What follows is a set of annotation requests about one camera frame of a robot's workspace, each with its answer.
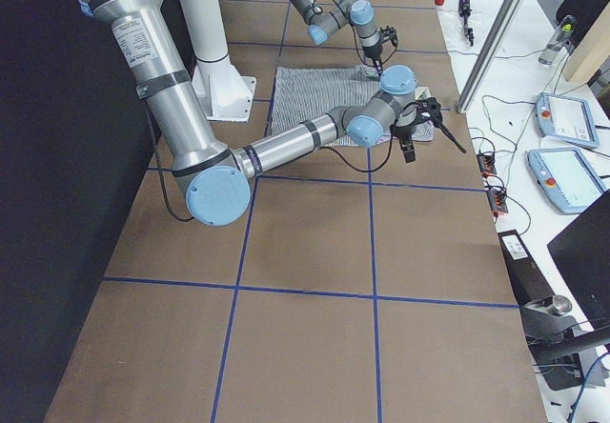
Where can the brown paper table cover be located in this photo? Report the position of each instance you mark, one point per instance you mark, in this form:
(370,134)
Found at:
(357,288)

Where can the aluminium profile post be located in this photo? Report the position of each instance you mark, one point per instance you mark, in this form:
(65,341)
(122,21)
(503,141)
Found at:
(506,14)

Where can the black camera tripod head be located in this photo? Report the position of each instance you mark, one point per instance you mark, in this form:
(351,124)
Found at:
(464,11)

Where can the black monitor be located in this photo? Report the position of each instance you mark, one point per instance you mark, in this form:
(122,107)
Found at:
(581,255)

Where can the teach pendant tablet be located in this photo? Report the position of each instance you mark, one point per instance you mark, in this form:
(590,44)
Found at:
(566,178)
(566,118)

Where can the clear water bottle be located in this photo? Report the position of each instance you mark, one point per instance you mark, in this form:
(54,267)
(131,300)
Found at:
(558,39)

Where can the lower teach pendant tablet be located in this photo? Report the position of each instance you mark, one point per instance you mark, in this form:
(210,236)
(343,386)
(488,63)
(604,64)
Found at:
(566,178)

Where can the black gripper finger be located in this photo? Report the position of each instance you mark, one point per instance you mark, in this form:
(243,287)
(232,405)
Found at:
(409,154)

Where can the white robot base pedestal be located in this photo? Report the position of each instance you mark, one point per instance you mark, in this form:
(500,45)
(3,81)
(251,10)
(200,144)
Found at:
(223,93)

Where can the navy white striped polo shirt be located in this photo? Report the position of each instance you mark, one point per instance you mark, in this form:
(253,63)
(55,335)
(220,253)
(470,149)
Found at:
(305,94)

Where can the black orange connector strip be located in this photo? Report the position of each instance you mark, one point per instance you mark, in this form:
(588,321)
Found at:
(495,188)

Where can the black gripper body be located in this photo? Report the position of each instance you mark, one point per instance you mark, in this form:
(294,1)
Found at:
(405,134)
(372,53)

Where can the upper teach pendant tablet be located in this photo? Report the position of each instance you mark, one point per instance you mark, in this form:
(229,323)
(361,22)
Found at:
(566,118)

